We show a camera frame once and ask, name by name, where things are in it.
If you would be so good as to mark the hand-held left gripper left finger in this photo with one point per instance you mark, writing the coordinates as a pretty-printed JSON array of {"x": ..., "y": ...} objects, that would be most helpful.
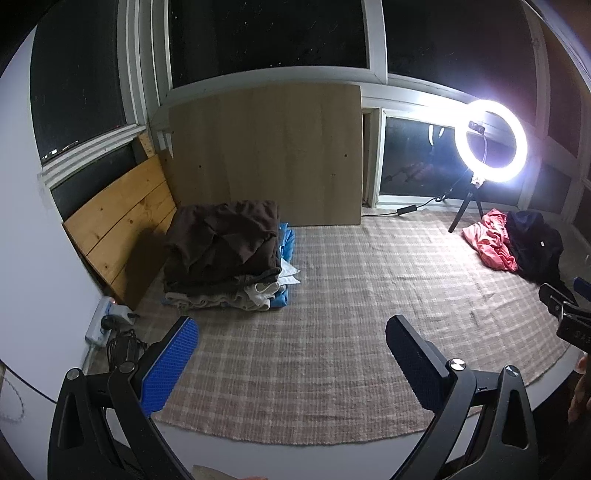
[{"x": 171, "y": 364}]

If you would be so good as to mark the navy blue garment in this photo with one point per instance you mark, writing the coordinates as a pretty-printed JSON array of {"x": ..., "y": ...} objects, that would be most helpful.
[{"x": 531, "y": 240}]

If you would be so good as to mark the person's right hand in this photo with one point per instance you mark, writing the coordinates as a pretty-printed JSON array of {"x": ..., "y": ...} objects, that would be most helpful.
[{"x": 581, "y": 392}]

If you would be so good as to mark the black inline adapter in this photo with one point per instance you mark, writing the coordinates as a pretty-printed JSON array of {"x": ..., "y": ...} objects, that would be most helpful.
[{"x": 406, "y": 210}]

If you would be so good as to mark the pink plaid rug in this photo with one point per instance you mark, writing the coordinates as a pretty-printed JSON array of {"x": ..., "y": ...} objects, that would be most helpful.
[{"x": 323, "y": 323}]

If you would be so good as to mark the white window frame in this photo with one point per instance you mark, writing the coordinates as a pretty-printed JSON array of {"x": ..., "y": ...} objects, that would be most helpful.
[{"x": 376, "y": 41}]

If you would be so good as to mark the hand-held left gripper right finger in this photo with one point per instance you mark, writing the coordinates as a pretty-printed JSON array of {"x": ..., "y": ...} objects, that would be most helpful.
[{"x": 415, "y": 364}]

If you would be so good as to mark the light plywood panel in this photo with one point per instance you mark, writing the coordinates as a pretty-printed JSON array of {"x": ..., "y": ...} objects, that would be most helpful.
[{"x": 263, "y": 152}]

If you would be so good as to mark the white cloth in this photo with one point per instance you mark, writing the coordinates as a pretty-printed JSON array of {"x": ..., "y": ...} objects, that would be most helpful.
[{"x": 288, "y": 276}]

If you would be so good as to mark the cream folded cloth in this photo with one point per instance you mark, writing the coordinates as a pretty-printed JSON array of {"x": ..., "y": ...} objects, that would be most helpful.
[{"x": 207, "y": 300}]

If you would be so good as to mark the grey folded garment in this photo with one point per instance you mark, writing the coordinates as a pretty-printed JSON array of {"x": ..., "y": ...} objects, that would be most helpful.
[{"x": 249, "y": 280}]

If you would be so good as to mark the pink garment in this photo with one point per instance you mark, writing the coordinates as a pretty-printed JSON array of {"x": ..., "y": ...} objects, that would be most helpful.
[{"x": 489, "y": 240}]

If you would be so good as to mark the pine wood board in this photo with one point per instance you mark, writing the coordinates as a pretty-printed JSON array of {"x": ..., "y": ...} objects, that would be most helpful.
[{"x": 120, "y": 217}]

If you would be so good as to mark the white power strip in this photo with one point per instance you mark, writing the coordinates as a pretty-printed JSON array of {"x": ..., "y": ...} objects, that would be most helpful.
[{"x": 99, "y": 323}]

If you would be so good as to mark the dark chair leg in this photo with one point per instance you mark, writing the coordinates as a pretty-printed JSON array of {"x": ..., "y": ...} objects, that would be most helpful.
[{"x": 466, "y": 203}]

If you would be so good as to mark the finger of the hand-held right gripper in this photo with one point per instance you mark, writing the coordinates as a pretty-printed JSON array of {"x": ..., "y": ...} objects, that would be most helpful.
[
  {"x": 554, "y": 297},
  {"x": 582, "y": 285}
]

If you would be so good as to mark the light blue cloth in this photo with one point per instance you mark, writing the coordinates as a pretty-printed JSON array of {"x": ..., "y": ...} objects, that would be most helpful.
[{"x": 287, "y": 240}]

